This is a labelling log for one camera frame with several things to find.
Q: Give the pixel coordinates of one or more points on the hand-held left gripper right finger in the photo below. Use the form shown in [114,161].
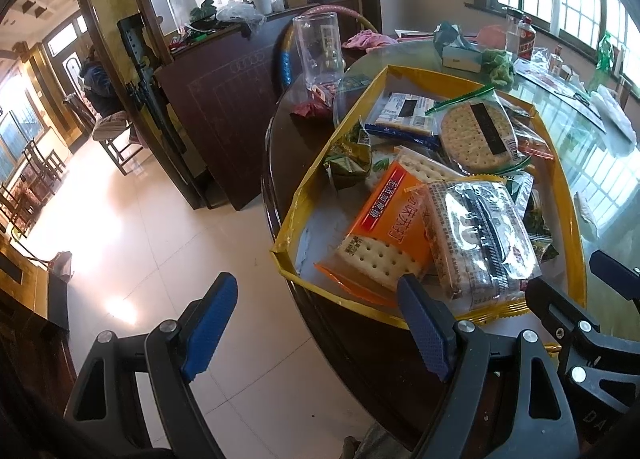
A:
[425,329]

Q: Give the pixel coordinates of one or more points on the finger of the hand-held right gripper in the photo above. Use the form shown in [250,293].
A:
[617,269]
[550,304]

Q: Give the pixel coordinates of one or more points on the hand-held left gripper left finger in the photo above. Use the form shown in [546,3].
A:
[210,324]

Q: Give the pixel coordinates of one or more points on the yellow snack packet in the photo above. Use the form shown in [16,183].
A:
[500,313]

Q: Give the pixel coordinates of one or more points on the green snack packet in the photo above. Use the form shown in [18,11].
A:
[350,164]
[540,234]

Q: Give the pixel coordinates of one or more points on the brown cracker packet clear wrapper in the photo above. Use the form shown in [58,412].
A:
[475,244]

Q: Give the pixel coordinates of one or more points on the orange cracker packet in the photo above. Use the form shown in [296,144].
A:
[395,219]

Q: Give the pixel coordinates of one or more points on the yellow cardboard tray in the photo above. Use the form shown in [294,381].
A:
[310,244]

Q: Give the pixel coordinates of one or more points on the red cracker packet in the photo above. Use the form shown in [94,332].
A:
[537,149]

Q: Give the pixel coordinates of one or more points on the round cracker packet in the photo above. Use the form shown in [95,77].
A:
[475,139]

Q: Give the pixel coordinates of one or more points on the white blue cracker packet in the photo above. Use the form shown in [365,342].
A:
[400,111]

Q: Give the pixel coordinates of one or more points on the white plastic bag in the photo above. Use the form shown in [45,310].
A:
[615,111]

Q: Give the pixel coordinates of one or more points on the small grey bag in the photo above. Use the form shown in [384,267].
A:
[60,264]

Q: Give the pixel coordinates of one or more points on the black scissors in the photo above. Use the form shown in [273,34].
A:
[581,99]

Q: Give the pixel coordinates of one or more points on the wooden side table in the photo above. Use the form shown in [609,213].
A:
[30,289]

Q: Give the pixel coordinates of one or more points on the printed paper flyer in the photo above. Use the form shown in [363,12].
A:
[550,84]

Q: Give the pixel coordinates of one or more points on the dark wooden cabinet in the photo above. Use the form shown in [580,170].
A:
[220,114]

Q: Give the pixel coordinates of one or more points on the wooden chair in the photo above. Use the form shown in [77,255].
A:
[115,134]

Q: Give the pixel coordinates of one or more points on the green plastic bottle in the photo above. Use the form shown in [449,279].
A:
[605,54]

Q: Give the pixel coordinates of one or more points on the group of wooden dining chairs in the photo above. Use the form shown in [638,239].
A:
[30,179]

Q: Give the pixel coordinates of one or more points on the green cloth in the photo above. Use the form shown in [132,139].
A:
[497,69]

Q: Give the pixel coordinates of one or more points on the red crumpled wrapper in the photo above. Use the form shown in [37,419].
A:
[310,108]

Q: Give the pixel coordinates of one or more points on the black toy rifle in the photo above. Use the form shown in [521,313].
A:
[147,89]

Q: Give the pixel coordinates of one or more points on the red label liquor bottle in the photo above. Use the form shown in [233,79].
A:
[526,41]

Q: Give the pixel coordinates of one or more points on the clear glass bottle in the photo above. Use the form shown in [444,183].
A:
[512,36]

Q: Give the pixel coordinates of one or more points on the teal tissue box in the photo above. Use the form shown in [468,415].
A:
[457,56]

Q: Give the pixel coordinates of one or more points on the pink hand fan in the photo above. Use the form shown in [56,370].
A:
[492,34]

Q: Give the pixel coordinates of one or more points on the pink cloth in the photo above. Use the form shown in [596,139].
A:
[367,40]

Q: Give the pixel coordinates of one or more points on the clear plastic bag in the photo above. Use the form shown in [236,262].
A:
[240,13]

